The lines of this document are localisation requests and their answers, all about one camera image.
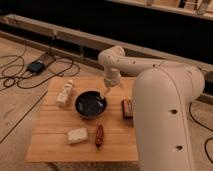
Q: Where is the white sponge block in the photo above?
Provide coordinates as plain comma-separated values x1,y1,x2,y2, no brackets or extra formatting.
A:
68,128,88,144

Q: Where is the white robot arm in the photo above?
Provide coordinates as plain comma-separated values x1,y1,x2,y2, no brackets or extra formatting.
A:
98,46,205,171

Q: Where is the white plastic bottle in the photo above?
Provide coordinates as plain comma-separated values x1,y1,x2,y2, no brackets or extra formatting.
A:
56,80,74,107

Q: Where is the dark ceramic bowl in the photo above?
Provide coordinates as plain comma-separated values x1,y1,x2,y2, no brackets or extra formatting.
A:
75,91,107,119

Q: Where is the brown red snack wrapper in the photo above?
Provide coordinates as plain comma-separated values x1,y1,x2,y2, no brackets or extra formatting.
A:
95,125,104,147

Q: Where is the wooden table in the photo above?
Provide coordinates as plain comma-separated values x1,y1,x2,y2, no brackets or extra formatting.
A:
26,77,138,163

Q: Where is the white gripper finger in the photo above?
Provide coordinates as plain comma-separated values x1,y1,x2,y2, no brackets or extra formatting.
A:
100,87,110,99

